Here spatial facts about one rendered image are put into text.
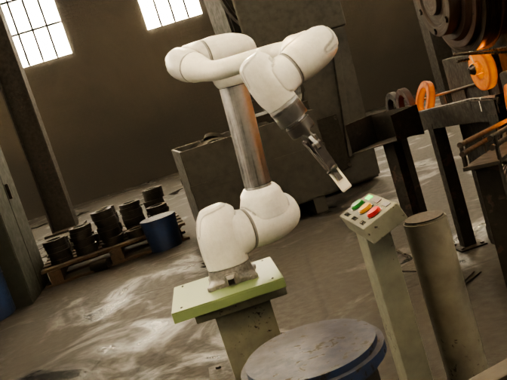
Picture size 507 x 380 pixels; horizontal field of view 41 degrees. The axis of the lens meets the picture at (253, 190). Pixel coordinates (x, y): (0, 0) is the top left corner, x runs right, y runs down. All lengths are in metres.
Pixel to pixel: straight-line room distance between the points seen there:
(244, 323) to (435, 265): 0.76
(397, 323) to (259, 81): 0.74
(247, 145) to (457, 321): 0.93
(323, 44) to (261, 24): 3.23
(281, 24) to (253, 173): 2.84
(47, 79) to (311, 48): 10.93
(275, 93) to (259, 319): 0.90
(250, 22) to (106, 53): 7.65
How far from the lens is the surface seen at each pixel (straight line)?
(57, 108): 12.57
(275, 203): 2.38
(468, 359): 2.01
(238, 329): 2.36
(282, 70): 1.79
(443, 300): 1.94
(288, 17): 5.13
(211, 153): 4.75
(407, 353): 1.90
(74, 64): 12.56
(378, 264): 1.81
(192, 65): 2.16
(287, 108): 1.79
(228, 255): 2.32
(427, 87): 3.28
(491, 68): 2.61
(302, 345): 1.51
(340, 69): 5.48
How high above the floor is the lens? 0.99
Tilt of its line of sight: 8 degrees down
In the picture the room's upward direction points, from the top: 18 degrees counter-clockwise
